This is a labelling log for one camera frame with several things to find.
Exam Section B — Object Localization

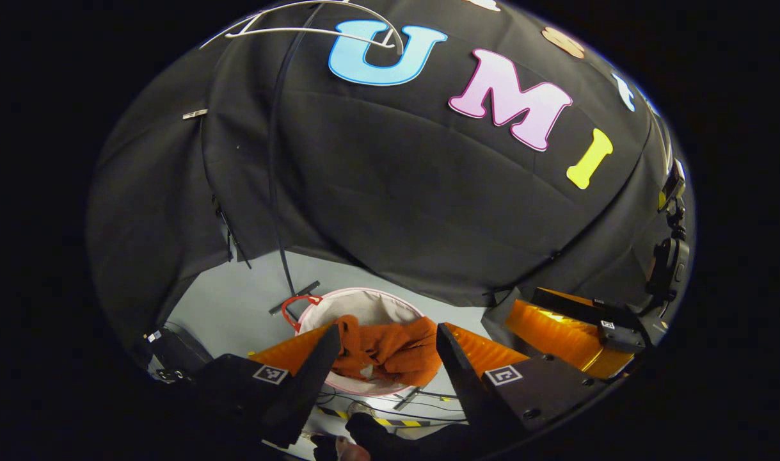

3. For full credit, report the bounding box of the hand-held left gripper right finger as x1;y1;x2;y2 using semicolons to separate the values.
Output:
436;322;611;449

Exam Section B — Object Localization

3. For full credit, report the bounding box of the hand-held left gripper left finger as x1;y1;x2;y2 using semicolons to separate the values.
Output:
195;323;342;449

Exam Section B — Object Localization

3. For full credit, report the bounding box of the orange knitted cardigan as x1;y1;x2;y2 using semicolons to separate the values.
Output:
331;314;443;388

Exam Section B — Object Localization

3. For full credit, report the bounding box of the white pink laundry hamper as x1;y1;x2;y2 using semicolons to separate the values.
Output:
281;287;429;398

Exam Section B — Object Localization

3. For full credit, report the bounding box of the white plastic hanger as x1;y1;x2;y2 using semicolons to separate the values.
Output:
198;0;404;57

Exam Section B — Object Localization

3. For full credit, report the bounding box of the yellow black floor tape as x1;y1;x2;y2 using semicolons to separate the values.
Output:
318;407;429;428

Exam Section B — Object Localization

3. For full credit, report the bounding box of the black floor device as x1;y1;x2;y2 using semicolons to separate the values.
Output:
140;322;214;385

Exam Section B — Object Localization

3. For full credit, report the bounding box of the black backdrop cloth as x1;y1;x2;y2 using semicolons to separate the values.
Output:
86;0;691;359

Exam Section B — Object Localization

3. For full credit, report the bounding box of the black floor cable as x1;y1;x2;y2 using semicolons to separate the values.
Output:
319;387;467;423

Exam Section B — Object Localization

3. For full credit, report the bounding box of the black clothes rail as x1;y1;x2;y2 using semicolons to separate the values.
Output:
267;3;458;412

